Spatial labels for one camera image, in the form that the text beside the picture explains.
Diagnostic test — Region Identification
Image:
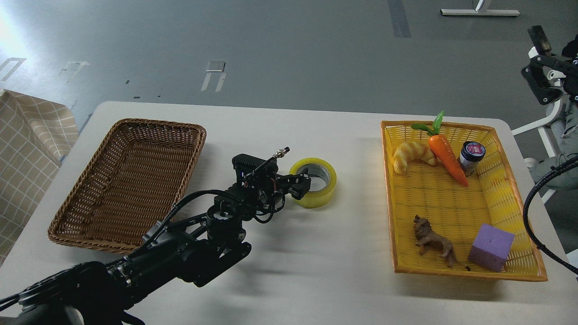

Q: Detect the small dark jar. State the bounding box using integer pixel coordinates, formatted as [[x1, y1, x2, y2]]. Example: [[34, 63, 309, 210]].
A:
[[457, 141, 486, 176]]

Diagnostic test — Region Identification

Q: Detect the brown toy lion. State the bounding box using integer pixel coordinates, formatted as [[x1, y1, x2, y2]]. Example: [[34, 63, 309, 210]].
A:
[[413, 214, 457, 268]]

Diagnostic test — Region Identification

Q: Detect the yellow tape roll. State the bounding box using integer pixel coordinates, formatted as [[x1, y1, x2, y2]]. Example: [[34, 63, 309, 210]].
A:
[[290, 157, 338, 209]]

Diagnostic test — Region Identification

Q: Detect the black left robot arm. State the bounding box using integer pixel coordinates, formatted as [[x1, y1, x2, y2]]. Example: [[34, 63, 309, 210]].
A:
[[1, 147, 312, 325]]

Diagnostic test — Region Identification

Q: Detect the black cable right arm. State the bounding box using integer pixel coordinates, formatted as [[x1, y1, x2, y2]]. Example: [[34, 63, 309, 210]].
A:
[[523, 156, 578, 275]]

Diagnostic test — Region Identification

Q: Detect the toy croissant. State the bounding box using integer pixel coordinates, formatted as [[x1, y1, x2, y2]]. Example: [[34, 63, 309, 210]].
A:
[[392, 141, 438, 175]]

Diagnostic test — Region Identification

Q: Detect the brown wicker basket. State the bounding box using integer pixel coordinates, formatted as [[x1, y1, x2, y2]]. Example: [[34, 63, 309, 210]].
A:
[[47, 119, 207, 254]]

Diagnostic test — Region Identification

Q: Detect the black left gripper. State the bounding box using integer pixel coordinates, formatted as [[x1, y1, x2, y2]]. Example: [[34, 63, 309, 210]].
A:
[[246, 174, 311, 210]]

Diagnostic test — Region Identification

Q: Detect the white stand base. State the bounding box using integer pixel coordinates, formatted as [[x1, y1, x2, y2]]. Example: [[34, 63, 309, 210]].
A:
[[440, 0, 520, 17]]

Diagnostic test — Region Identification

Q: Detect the toy carrot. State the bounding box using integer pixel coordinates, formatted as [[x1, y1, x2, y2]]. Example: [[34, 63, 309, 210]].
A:
[[410, 111, 469, 187]]

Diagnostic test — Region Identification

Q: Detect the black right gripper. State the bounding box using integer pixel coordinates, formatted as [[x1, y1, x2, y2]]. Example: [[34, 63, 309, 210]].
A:
[[522, 25, 578, 105]]

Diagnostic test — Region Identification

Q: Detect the purple foam cube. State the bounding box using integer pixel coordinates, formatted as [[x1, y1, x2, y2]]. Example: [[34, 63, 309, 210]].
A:
[[468, 223, 515, 272]]

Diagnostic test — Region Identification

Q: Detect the yellow plastic basket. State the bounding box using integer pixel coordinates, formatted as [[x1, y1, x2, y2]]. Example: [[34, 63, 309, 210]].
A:
[[381, 120, 548, 282]]

